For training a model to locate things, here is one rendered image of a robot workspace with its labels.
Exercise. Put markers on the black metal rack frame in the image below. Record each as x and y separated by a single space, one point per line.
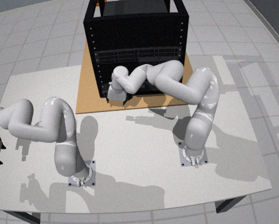
120 29

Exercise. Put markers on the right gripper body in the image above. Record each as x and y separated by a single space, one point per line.
117 96

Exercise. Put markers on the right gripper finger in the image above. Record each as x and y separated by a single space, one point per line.
128 98
105 94

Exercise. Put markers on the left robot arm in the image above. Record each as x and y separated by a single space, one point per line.
56 124

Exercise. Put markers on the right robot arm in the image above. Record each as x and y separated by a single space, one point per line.
202 89

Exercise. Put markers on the tan flat board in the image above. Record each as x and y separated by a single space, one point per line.
89 101

